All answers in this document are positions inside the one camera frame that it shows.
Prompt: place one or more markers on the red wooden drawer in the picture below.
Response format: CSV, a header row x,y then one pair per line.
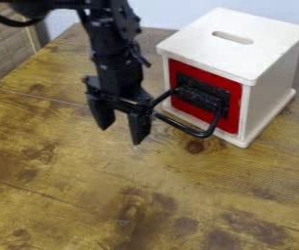
x,y
226,124

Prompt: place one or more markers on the wooden panel at left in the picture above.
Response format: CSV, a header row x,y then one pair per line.
x,y
18,45

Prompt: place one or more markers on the white wooden box cabinet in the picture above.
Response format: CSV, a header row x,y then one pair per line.
x,y
250,50

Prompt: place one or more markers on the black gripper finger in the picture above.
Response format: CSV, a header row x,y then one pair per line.
x,y
101,112
138,126

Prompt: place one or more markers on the black metal drawer handle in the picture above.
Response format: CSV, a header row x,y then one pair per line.
x,y
190,117

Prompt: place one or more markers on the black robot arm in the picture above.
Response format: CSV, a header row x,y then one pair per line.
x,y
107,19

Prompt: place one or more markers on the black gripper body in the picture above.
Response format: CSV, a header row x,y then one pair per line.
x,y
117,82

